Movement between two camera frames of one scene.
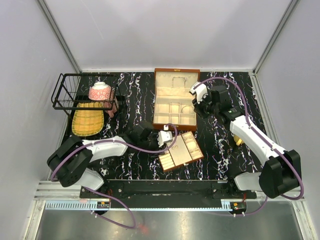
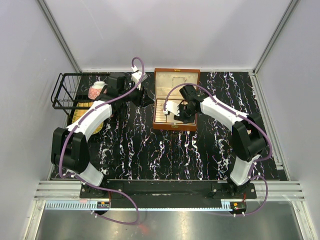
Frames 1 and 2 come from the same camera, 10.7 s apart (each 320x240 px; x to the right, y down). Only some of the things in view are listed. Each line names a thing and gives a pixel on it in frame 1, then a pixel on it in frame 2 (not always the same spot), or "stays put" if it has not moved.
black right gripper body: x=206 y=108 -> x=186 y=114
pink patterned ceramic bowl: x=100 y=91 stays put
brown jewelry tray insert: x=186 y=150 -> x=160 y=117
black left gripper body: x=151 y=143 -> x=135 y=96
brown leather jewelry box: x=173 y=101 stays put
